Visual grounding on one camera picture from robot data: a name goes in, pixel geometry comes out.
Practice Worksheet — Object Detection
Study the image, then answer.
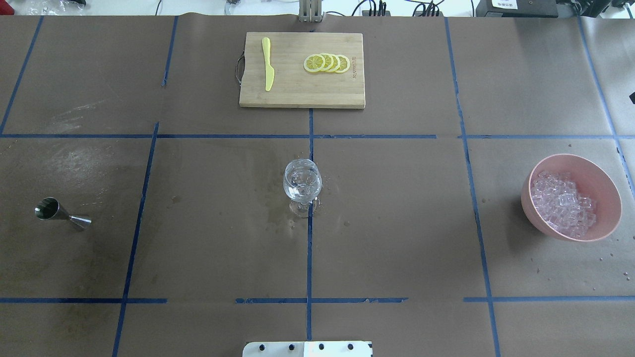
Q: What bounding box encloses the steel double jigger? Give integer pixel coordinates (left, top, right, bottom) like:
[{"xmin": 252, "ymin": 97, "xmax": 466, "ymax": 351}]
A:
[{"xmin": 34, "ymin": 197, "xmax": 92, "ymax": 231}]

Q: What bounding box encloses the clear wine glass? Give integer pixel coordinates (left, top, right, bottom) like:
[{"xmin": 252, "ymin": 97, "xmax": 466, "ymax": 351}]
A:
[{"xmin": 283, "ymin": 158, "xmax": 322, "ymax": 218}]

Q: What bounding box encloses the pile of ice cubes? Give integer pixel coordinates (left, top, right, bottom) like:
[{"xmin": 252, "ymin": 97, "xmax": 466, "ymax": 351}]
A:
[{"xmin": 530, "ymin": 171, "xmax": 597, "ymax": 239}]

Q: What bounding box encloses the bamboo cutting board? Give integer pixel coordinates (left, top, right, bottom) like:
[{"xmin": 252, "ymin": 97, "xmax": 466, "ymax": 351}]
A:
[{"xmin": 240, "ymin": 32, "xmax": 367, "ymax": 109}]

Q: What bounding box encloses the lemon slice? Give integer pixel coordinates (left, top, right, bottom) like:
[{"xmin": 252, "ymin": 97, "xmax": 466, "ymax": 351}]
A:
[
  {"xmin": 327, "ymin": 54, "xmax": 341, "ymax": 73},
  {"xmin": 320, "ymin": 54, "xmax": 334, "ymax": 72},
  {"xmin": 335, "ymin": 55, "xmax": 351, "ymax": 74},
  {"xmin": 303, "ymin": 54, "xmax": 326, "ymax": 73}
]

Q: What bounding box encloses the front lemon slice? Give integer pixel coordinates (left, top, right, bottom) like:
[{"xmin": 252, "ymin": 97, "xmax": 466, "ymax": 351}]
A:
[{"xmin": 303, "ymin": 54, "xmax": 326, "ymax": 73}]

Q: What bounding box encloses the yellow plastic knife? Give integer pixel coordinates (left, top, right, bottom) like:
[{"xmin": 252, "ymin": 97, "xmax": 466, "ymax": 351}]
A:
[{"xmin": 261, "ymin": 37, "xmax": 276, "ymax": 91}]

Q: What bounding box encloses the back lemon slice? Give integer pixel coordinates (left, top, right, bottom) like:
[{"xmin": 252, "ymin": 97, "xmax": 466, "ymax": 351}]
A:
[{"xmin": 335, "ymin": 55, "xmax": 351, "ymax": 74}]

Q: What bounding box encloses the black box device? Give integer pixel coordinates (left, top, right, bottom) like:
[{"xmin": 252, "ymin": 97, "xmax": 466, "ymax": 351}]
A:
[{"xmin": 475, "ymin": 0, "xmax": 558, "ymax": 18}]

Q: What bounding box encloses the pink bowl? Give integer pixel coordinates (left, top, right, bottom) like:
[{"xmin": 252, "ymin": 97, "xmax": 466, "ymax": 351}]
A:
[{"xmin": 520, "ymin": 153, "xmax": 622, "ymax": 242}]

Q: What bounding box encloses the clear plastic bag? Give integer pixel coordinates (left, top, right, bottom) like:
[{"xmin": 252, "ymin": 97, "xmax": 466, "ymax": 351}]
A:
[{"xmin": 21, "ymin": 0, "xmax": 84, "ymax": 16}]

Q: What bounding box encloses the aluminium frame post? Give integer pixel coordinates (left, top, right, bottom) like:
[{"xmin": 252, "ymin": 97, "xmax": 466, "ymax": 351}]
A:
[{"xmin": 299, "ymin": 0, "xmax": 324, "ymax": 23}]

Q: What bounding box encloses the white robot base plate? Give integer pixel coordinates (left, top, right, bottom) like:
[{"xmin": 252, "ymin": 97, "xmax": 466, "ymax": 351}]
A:
[{"xmin": 242, "ymin": 341, "xmax": 374, "ymax": 357}]

